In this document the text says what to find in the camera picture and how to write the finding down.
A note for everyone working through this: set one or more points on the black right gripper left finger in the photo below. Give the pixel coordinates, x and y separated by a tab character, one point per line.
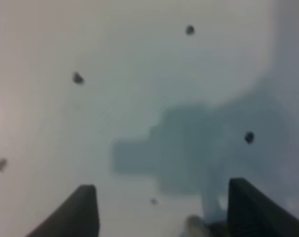
78	216

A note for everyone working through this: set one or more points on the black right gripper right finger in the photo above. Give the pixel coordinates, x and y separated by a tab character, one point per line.
252	214

